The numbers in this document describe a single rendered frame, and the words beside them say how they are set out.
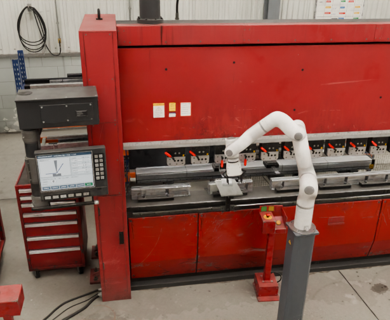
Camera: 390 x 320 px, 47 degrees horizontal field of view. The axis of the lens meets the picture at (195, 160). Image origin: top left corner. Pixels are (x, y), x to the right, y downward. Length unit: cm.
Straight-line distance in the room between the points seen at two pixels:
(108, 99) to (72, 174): 59
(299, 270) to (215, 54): 171
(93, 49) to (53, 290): 225
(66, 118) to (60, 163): 31
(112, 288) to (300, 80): 234
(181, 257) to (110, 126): 141
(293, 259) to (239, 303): 93
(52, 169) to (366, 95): 256
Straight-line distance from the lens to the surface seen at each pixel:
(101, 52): 321
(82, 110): 298
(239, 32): 350
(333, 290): 448
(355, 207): 437
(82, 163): 310
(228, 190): 376
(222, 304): 414
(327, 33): 374
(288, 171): 437
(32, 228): 422
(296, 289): 360
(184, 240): 400
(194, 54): 347
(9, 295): 320
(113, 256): 390
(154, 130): 360
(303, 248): 338
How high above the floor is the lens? 280
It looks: 25 degrees down
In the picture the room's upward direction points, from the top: 1 degrees clockwise
